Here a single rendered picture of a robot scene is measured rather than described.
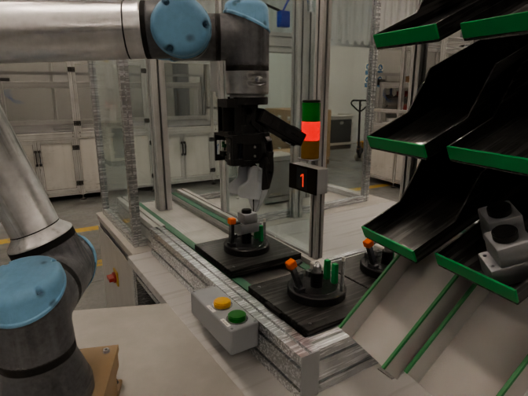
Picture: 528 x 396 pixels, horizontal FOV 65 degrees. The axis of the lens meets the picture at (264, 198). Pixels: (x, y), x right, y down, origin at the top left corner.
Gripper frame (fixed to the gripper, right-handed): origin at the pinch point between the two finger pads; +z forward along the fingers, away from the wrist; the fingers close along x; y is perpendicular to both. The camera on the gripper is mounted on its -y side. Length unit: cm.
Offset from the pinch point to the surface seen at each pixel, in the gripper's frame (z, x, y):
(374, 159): 87, -387, -458
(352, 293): 26.2, 0.0, -26.6
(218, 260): 26.2, -35.3, -8.5
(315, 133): -9.9, -21.5, -31.5
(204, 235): 32, -70, -20
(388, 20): -194, -748, -872
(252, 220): 16.8, -36.7, -21.0
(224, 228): 31, -71, -29
